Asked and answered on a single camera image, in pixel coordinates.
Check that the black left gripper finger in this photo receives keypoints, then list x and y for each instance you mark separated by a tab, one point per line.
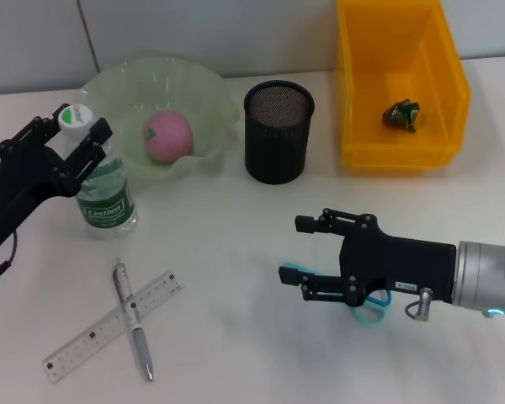
33	130
99	130

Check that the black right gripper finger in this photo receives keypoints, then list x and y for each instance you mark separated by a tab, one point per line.
305	224
290	275

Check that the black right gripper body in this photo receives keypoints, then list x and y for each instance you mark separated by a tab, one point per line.
400	261

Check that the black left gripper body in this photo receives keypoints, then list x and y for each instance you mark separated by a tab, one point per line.
17	181

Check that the pink toy peach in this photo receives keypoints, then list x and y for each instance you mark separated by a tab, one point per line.
168	136

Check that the clear green-label water bottle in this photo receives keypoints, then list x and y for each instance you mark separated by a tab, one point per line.
105	202

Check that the green plastic wrapper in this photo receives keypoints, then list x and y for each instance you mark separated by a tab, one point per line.
402	113

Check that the blue safety scissors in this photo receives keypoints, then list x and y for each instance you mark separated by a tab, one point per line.
294	267

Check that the black mesh pen holder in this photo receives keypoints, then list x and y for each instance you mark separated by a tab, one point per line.
278	143

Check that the pale green wavy fruit plate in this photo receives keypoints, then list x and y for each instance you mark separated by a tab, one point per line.
193	105

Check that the silver ballpoint pen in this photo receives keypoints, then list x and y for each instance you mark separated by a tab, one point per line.
141	345

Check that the clear plastic ruler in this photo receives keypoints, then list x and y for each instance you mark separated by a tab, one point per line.
88	338

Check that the yellow plastic bin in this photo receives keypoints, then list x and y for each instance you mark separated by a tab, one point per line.
362	84

